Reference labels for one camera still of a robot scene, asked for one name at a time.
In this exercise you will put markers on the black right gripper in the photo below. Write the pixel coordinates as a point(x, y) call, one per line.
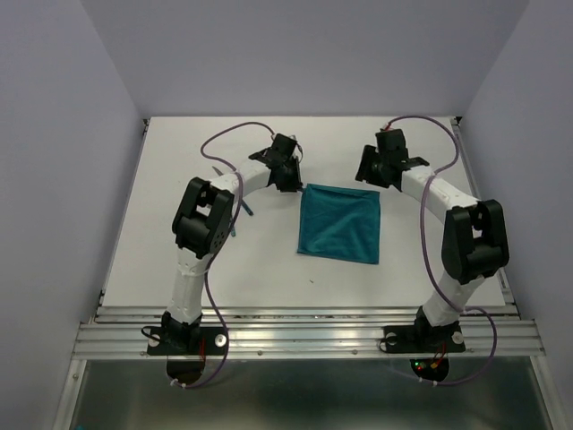
point(368, 154)

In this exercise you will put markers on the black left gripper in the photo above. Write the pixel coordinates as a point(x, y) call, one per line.
point(294, 184)

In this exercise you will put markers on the teal cloth napkin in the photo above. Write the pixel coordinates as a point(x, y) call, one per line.
point(340, 223)

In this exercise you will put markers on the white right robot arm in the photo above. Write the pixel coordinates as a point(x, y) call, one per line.
point(474, 241)

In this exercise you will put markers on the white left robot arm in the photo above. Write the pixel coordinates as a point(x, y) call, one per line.
point(204, 218)

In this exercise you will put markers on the aluminium frame rail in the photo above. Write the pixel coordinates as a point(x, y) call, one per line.
point(290, 333)

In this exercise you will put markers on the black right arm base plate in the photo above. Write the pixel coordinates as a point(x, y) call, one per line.
point(406, 339)

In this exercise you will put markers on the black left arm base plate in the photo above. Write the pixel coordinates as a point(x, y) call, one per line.
point(202, 341)

